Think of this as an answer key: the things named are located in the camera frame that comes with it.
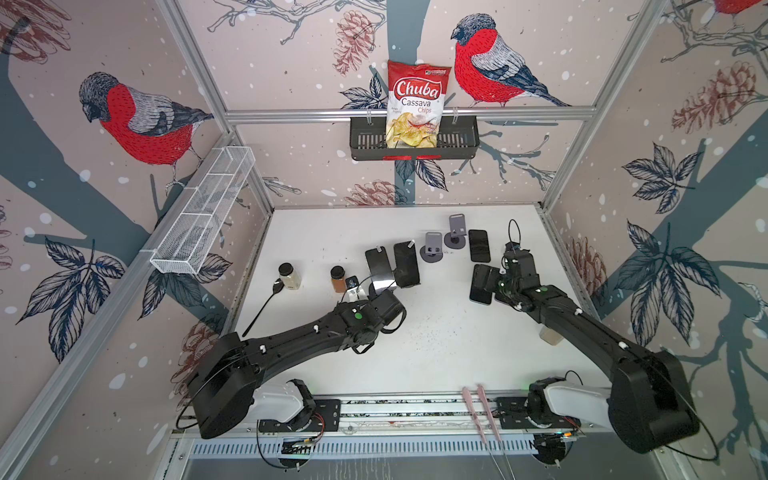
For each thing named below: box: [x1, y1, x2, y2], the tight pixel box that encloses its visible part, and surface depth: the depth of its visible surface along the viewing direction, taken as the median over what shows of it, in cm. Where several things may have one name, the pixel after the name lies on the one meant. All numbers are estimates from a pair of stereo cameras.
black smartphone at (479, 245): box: [468, 229, 491, 263], surface depth 112 cm
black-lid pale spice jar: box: [278, 262, 302, 290], surface depth 94 cm
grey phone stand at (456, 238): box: [444, 213, 467, 249], surface depth 108 cm
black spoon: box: [242, 278, 285, 337], surface depth 97 cm
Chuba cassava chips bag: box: [385, 59, 452, 149], surface depth 86 cm
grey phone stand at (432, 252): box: [420, 232, 443, 263], surface depth 103 cm
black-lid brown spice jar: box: [330, 265, 347, 294], surface depth 92 cm
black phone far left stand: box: [365, 246, 397, 298], surface depth 93 cm
